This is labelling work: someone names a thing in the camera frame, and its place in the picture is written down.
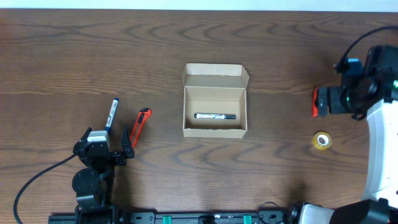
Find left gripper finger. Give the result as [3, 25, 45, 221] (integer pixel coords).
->
[81, 127, 92, 142]
[121, 128, 134, 159]

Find black whiteboard marker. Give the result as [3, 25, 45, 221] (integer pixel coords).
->
[194, 113, 236, 119]

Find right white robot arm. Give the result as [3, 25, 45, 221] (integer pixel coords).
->
[287, 45, 397, 223]

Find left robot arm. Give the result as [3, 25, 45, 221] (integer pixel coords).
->
[72, 128, 134, 223]

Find blue whiteboard marker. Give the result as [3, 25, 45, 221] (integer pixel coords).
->
[105, 98, 119, 134]

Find orange utility knife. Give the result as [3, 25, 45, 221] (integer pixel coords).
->
[129, 108, 152, 148]

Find yellow tape roll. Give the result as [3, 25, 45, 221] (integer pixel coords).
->
[312, 131, 332, 150]

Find open cardboard box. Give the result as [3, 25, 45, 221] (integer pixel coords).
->
[182, 63, 249, 139]

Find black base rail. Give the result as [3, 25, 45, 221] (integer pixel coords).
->
[47, 209, 299, 224]

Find left black cable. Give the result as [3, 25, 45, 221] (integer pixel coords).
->
[13, 152, 78, 224]

